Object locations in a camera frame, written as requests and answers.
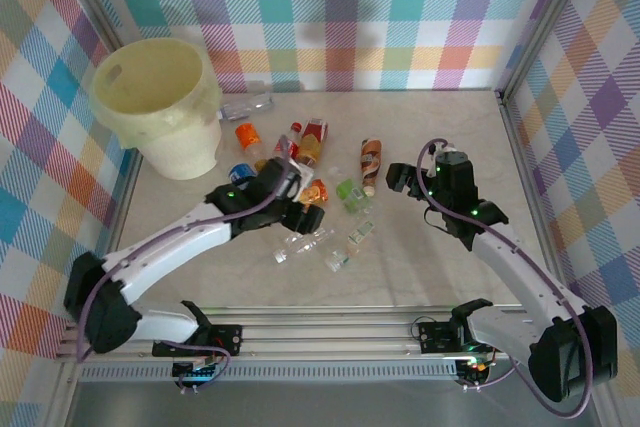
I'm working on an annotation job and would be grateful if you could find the small clear bottle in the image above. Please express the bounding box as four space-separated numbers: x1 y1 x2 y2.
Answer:
323 248 351 273

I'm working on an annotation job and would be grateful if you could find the red label tea bottle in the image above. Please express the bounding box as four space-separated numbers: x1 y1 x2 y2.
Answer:
298 117 331 169

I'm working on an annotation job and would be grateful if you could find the clear water bottle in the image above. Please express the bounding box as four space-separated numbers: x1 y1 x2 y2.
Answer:
219 91 276 121

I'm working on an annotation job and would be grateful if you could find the orange label bottle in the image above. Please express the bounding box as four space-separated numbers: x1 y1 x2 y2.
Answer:
234 121 266 158

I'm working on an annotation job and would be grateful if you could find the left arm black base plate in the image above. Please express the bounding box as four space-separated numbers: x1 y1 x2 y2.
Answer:
152 324 244 358

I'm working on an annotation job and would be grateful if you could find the cream plastic bin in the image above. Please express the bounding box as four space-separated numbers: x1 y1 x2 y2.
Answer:
92 38 225 182

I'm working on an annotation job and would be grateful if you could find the red label cola bottle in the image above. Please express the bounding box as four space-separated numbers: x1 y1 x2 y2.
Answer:
272 120 303 163

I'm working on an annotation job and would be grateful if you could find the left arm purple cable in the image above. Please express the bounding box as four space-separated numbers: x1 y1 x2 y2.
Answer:
74 135 301 393

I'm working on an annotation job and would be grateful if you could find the pale yellow bin liner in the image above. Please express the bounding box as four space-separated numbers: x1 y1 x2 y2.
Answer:
92 38 224 148

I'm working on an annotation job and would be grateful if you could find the blue label bottle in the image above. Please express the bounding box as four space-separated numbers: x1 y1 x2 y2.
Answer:
228 162 259 186

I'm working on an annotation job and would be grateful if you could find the grey slotted cable duct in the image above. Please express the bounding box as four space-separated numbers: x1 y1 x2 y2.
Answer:
78 364 460 384

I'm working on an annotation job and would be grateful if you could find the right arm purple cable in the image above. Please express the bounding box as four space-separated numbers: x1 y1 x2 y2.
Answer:
418 136 596 418

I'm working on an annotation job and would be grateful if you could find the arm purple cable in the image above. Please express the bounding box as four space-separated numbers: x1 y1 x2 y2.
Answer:
418 136 596 418
74 135 301 393

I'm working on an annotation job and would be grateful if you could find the clear unlabelled bottle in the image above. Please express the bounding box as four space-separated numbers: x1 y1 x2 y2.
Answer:
272 227 335 264

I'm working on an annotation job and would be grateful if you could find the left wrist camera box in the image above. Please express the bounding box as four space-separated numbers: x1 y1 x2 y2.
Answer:
285 156 316 201

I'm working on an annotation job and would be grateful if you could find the small green white label bottle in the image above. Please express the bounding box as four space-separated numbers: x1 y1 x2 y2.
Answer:
346 220 376 256

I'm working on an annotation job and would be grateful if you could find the plaid cloth backdrop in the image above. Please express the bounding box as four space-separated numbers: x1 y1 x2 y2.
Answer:
0 0 129 406
69 0 586 94
504 0 640 427

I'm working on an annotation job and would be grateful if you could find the orange juice bottle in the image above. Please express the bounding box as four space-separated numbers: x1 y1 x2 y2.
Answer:
299 177 330 206

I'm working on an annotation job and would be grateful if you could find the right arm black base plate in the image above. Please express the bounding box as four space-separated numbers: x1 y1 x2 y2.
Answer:
417 320 510 354

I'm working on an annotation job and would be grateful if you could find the brown label bottle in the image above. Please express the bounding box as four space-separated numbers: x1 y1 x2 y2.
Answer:
359 138 384 197

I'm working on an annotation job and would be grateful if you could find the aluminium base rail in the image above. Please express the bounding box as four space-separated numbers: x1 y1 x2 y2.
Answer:
53 314 607 364

